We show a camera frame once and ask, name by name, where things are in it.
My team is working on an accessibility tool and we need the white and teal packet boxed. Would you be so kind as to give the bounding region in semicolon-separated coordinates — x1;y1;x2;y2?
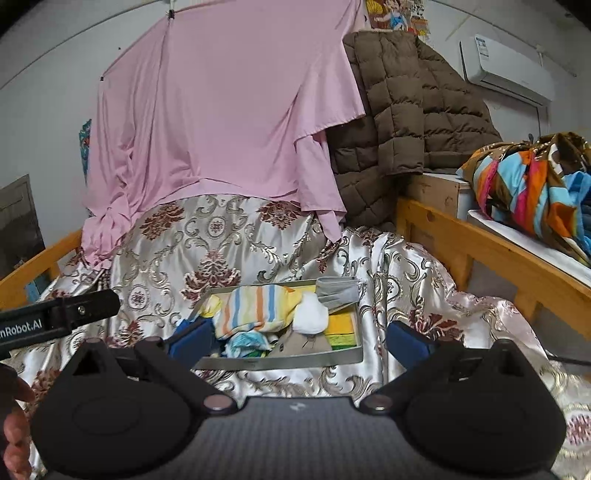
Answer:
224;331;273;358

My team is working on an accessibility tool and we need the white board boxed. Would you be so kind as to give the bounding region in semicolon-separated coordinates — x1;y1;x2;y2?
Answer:
466;210;591;278

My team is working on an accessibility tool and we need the brown puffer jacket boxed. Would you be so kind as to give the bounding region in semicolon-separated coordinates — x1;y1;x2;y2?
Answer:
328;30;504;232

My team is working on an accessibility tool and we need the pink cloth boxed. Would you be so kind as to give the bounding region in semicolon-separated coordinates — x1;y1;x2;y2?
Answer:
81;0;368;268

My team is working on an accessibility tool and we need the grey wall panel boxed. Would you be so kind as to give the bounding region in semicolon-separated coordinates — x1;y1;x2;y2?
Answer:
0;174;47;278

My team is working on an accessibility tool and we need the cartoon wall poster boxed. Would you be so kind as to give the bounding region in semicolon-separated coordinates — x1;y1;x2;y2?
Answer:
365;0;432;35

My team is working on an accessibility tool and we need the teal wall poster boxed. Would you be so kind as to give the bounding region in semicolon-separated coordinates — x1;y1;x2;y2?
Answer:
78;119;94;185

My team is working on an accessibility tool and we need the white air conditioner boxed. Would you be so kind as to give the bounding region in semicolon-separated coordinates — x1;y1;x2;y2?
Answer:
459;34;555;104

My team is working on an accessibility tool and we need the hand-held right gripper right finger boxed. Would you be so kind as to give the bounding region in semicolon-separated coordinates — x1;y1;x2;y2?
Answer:
361;320;525;415

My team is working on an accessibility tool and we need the black cable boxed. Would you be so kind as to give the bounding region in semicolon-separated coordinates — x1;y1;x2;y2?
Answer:
545;351;591;366

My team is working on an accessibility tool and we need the striped sock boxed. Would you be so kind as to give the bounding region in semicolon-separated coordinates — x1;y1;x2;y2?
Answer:
215;285;301;340

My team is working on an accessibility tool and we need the wooden box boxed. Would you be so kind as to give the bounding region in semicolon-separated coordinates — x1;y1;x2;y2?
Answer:
406;173;476;222

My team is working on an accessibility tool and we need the linen drawstring pouch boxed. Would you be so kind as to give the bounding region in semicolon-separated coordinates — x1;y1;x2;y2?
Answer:
268;330;331;358

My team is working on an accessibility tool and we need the grey face mask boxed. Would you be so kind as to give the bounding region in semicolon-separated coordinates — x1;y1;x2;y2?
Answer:
316;277;362;311

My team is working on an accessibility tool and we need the colourful patterned cloth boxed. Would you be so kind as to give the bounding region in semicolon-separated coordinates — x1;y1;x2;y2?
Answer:
459;131;591;268

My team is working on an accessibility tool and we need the floral satin blanket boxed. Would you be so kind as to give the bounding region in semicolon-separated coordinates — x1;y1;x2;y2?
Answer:
0;194;591;480

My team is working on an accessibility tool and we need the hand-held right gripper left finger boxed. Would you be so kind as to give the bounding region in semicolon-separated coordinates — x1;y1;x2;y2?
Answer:
69;318;237;415

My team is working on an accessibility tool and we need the person's left hand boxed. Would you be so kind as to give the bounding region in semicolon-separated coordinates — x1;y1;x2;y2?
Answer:
4;376;35;480

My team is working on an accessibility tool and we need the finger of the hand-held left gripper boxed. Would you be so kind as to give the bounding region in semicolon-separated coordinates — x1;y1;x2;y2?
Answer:
51;289;122;330

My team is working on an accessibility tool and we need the metal tray with cartoon picture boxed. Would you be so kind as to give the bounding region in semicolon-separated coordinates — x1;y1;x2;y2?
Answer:
191;277;365;370

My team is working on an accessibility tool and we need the blue garment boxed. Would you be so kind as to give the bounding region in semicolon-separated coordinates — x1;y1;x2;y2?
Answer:
573;171;591;217

